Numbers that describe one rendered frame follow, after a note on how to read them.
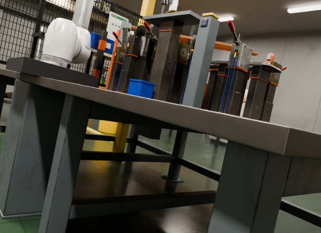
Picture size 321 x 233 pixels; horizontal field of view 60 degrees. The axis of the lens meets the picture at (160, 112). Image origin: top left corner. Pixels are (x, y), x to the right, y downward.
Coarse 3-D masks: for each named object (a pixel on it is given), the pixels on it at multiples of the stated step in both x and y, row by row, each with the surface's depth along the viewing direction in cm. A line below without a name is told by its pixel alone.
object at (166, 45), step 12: (168, 24) 148; (180, 24) 149; (168, 36) 147; (156, 48) 153; (168, 48) 147; (156, 60) 151; (168, 60) 148; (156, 72) 150; (168, 72) 149; (156, 84) 149; (168, 84) 151; (156, 96) 148
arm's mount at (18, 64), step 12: (12, 60) 136; (24, 60) 119; (36, 60) 122; (24, 72) 120; (36, 72) 123; (48, 72) 126; (60, 72) 129; (72, 72) 133; (84, 84) 138; (96, 84) 142
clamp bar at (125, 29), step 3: (123, 27) 214; (126, 27) 211; (123, 30) 214; (126, 30) 212; (129, 30) 214; (123, 33) 214; (126, 33) 212; (123, 36) 214; (126, 36) 213; (123, 39) 214; (126, 39) 213; (123, 42) 214; (126, 42) 214; (126, 45) 214
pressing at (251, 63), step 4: (212, 60) 159; (216, 60) 157; (220, 60) 155; (224, 60) 153; (228, 60) 151; (212, 64) 172; (216, 64) 170; (252, 64) 147; (256, 64) 145; (260, 64) 143; (264, 64) 136; (268, 64) 136; (212, 68) 181; (216, 68) 179; (268, 68) 148; (272, 68) 146; (276, 68) 140; (272, 72) 152; (276, 72) 150; (280, 72) 148
